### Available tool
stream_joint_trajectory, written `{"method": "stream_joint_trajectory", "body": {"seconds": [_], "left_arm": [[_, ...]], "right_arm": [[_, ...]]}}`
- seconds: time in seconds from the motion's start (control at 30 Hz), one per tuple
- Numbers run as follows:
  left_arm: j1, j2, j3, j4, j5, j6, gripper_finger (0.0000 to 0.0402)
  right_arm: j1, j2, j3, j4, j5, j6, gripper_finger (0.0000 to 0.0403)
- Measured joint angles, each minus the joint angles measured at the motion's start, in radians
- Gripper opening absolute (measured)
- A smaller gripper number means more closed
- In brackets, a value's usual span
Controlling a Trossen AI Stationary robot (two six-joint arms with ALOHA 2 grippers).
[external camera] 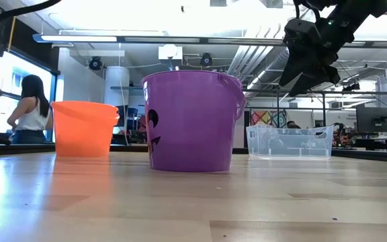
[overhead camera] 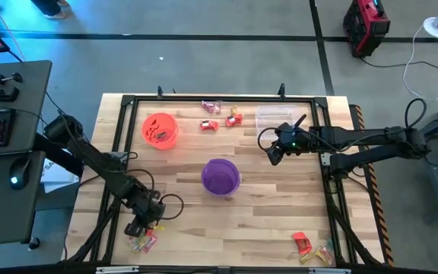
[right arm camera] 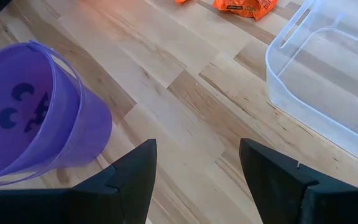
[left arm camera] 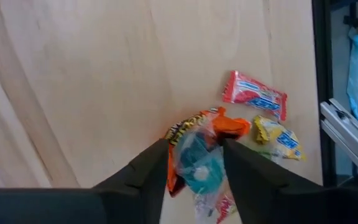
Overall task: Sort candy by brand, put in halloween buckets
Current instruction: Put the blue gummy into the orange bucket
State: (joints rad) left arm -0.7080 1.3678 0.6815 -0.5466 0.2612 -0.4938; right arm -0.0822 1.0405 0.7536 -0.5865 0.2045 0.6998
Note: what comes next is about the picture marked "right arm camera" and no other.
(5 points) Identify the clear bag of orange items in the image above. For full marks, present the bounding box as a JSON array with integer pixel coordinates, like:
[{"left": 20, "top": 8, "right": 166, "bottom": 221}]
[{"left": 265, "top": 0, "right": 358, "bottom": 170}]

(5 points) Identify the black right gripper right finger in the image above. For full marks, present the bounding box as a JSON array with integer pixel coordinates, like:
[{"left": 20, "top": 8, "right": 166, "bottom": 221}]
[{"left": 239, "top": 138, "right": 358, "bottom": 224}]

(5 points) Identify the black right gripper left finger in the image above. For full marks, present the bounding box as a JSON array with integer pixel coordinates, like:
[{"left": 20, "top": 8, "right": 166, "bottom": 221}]
[{"left": 0, "top": 138, "right": 158, "bottom": 224}]

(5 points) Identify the purple halloween bucket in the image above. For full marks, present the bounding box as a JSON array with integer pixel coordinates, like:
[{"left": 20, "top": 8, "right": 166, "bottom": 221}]
[{"left": 0, "top": 40, "right": 114, "bottom": 187}]

